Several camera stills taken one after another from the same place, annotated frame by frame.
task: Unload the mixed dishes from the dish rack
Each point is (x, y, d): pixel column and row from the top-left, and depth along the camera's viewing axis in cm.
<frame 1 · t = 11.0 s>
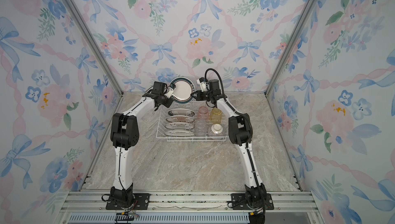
left hand: (170, 97, 104), fingers closed
right hand: (190, 94, 103), fingers closed
green rimmed plate: (184, 88, 103), point 17 cm above the table

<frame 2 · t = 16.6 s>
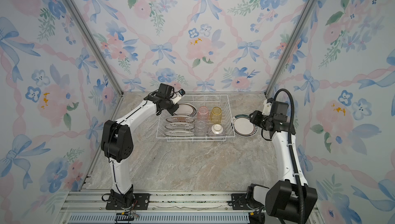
left hand: (175, 102, 95), fingers closed
right hand: (252, 115, 80), fingers open
green rimmed plate: (241, 126, 104), on the table

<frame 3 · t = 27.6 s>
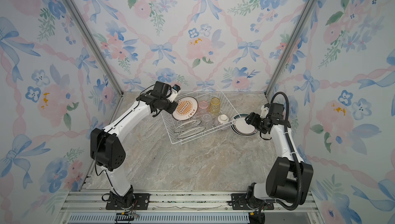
left hand: (175, 103, 88), fingers closed
right hand: (251, 120, 87), fingers open
green rimmed plate 2: (240, 127, 102), on the table
the other named things where they were.

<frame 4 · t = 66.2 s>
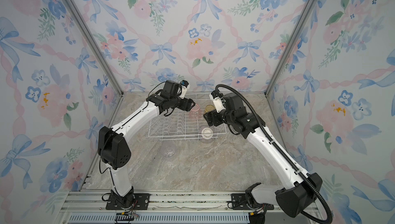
left hand: (189, 99, 86), fingers open
right hand: (211, 110, 74), fingers open
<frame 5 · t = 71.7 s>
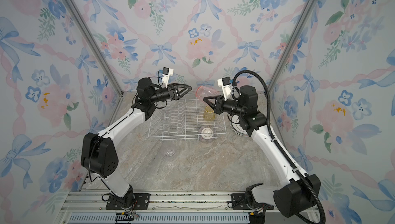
left hand: (190, 87, 71), fingers open
right hand: (203, 98, 67), fingers closed
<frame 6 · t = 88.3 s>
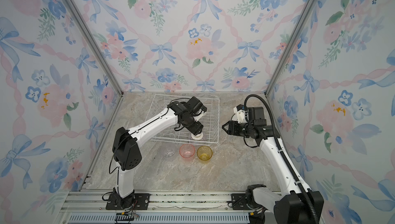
left hand: (196, 126, 85), fingers open
right hand: (226, 126, 78), fingers open
pink glass cup: (186, 151, 91), point 2 cm above the table
yellow glass cup: (204, 153, 90), point 2 cm above the table
